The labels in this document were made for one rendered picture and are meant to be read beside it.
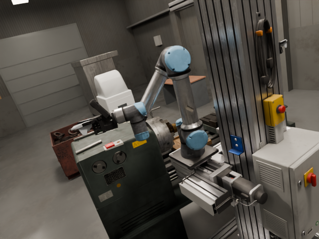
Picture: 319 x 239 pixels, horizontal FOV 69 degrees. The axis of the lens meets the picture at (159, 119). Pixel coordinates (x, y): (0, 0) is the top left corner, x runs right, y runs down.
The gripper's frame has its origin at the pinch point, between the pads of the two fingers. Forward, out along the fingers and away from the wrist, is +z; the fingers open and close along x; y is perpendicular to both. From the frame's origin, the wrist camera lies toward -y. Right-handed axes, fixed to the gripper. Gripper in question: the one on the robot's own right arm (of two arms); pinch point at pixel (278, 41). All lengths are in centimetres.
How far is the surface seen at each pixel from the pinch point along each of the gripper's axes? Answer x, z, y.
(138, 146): -80, -105, 30
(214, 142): -61, -38, 65
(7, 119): -924, 66, -21
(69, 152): -328, -46, 65
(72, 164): -332, -49, 87
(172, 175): -85, -80, 72
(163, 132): -78, -76, 33
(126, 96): -332, 119, 26
